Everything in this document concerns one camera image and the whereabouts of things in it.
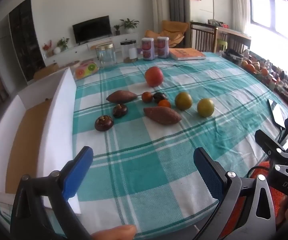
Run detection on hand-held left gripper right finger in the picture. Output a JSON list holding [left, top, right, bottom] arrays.
[[193, 147, 277, 240]]

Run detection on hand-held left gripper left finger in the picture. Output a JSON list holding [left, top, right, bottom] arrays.
[[10, 146, 94, 240]]

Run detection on dark mangosteen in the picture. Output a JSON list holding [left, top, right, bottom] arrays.
[[153, 92, 167, 103], [112, 104, 128, 118], [95, 115, 114, 132]]

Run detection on white cardboard box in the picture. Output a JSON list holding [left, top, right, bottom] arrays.
[[0, 67, 82, 215]]

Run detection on green orange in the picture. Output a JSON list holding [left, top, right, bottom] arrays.
[[197, 98, 215, 118], [175, 92, 193, 111]]

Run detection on large sweet potato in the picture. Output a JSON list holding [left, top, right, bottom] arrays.
[[143, 106, 182, 125]]

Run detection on small sweet potato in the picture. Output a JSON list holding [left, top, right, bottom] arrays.
[[106, 90, 138, 103]]

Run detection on large red-orange orange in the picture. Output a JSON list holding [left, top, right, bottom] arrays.
[[144, 66, 164, 87]]

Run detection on person's left hand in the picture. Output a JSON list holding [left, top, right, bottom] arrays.
[[90, 224, 137, 240]]

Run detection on black smartphone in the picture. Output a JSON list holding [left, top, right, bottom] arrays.
[[267, 98, 287, 128]]

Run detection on orange garment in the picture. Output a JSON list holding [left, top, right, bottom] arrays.
[[219, 161, 288, 238]]

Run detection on teal checkered tablecloth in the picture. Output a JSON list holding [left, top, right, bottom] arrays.
[[45, 51, 288, 234]]

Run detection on fruit print pouch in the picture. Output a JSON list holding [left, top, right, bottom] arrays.
[[74, 60, 99, 78]]

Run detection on green stool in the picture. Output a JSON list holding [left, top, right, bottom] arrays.
[[216, 38, 228, 53]]

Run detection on window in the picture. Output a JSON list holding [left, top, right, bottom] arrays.
[[248, 0, 288, 42]]

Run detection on glass jar with gold lid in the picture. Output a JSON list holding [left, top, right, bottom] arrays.
[[96, 43, 116, 67]]

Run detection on white television cabinet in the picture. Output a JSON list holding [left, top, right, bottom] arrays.
[[44, 34, 147, 67]]

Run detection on orange book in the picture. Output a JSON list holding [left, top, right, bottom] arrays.
[[168, 48, 207, 61]]

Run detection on wooden chair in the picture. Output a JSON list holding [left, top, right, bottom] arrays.
[[190, 22, 218, 53]]

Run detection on red flower bouquet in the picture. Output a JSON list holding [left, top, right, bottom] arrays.
[[42, 40, 54, 57]]

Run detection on leafy green houseplant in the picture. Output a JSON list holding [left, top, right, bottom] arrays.
[[56, 37, 70, 52]]

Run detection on glass jar with black lid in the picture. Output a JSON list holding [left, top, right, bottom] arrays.
[[120, 39, 138, 63]]

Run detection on printed tin can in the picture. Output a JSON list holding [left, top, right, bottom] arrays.
[[157, 36, 170, 59], [141, 37, 155, 61]]

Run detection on beige curtain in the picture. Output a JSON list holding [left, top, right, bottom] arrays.
[[230, 0, 252, 34]]

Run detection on dark display cabinet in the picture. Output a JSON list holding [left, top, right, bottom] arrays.
[[8, 0, 46, 82]]

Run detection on black television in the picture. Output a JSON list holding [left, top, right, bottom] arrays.
[[72, 15, 112, 44]]

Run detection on orange armchair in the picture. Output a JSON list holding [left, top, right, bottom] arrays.
[[144, 20, 190, 48]]

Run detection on large green potted plant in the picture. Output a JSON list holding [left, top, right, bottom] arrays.
[[120, 18, 140, 33]]

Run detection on white standing air conditioner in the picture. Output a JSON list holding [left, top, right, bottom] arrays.
[[150, 0, 171, 46]]

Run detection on grey curtain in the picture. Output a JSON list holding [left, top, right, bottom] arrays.
[[165, 0, 191, 23]]

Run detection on black cable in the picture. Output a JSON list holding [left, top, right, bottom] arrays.
[[244, 164, 272, 180]]

